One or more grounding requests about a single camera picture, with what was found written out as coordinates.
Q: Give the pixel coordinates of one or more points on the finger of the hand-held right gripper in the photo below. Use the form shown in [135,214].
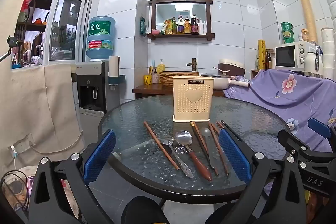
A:
[319,127]
[291,141]

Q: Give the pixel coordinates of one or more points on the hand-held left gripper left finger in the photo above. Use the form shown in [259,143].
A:
[101,155]

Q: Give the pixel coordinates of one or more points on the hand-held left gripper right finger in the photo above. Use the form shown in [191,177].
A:
[235,155]

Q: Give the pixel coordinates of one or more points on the silver metal spoon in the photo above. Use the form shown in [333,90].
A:
[181,163]

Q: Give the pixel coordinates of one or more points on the beige perforated utensil holder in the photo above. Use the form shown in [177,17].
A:
[193,108]

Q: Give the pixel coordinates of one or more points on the purple floral cloth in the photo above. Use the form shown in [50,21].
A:
[275,92]

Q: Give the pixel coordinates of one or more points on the person's right leg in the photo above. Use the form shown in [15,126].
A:
[225,213]

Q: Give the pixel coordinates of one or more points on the person's leg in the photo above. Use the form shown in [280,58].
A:
[144,211]
[225,213]

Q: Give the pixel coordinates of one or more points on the white thermos jug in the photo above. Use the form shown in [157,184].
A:
[313,62]

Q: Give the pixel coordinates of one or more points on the grey water dispenser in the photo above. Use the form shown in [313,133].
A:
[90,87]

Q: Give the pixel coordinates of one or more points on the person's left leg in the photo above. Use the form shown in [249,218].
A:
[144,211]

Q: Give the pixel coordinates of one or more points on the cream frying pan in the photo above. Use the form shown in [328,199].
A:
[223,83]

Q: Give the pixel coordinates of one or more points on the small wooden box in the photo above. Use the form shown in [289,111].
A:
[254,74]

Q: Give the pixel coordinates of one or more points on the stacks of white paper cups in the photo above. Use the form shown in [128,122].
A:
[329,50]

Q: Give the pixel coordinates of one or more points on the beige cloth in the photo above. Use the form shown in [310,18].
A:
[39,108]

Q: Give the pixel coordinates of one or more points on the teal cup holder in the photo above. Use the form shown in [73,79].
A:
[119,79]

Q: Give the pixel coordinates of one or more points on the white microwave oven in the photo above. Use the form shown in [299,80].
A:
[286,56]

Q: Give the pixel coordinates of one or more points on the round beige container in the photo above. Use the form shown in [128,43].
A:
[23,170]

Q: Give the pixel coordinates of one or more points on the brown glass bottle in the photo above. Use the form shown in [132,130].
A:
[269,61]

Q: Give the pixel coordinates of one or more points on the glass pan lid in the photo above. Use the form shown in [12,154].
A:
[212,75]

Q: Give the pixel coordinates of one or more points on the small clear bottle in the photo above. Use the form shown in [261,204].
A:
[256,64]

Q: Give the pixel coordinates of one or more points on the brown white rice cooker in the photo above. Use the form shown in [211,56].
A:
[235,67]

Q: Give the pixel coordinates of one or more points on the white paper cup tube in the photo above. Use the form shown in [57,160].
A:
[113,67]

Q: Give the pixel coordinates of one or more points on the yellow mug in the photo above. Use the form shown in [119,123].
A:
[147,79]

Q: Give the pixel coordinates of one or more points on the orange-lid jar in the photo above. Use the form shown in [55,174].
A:
[305,35]

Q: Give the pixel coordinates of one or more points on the pink pump bottle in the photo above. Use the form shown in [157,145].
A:
[155,78]

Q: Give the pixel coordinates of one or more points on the green instant noodle cups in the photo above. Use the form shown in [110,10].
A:
[287,33]

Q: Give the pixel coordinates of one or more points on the bronze faucet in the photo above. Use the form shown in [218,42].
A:
[193,64]

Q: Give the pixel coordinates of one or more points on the woven basket sink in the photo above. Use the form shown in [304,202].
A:
[168,78]

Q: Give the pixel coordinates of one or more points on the yellow dish soap bottle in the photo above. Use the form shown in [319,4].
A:
[161,66]

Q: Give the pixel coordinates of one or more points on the tall beige cup sleeve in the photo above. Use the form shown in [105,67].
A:
[307,14]

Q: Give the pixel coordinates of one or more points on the blue water jug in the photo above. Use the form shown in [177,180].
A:
[101,37]

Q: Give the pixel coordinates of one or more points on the dark wooden mirror shelf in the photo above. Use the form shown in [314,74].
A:
[181,36]

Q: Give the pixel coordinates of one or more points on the white squeeze bottles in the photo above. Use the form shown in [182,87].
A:
[202,27]

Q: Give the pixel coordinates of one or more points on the sliding glass window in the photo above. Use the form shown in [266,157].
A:
[67,27]

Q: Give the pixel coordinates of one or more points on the pink small jar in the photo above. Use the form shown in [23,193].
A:
[155,32]

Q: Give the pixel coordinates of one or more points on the dark soy sauce bottle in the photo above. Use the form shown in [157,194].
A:
[194,26]

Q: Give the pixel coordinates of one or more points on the green hanging packet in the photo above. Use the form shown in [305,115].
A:
[143,26]

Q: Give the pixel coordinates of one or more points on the orange-label sauce bottle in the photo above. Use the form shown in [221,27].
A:
[187,27]

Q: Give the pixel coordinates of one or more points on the yellow snack bag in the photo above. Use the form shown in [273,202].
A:
[166,27]

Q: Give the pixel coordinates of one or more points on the dark wooden display shelf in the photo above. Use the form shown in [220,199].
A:
[29,29]

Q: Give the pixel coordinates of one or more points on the orange small pot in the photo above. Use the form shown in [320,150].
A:
[38,21]

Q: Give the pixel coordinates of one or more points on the red decoration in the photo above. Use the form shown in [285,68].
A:
[27,2]

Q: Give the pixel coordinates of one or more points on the white wall socket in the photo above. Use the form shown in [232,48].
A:
[22,144]

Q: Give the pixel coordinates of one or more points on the green phone mount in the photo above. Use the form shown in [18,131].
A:
[11,43]

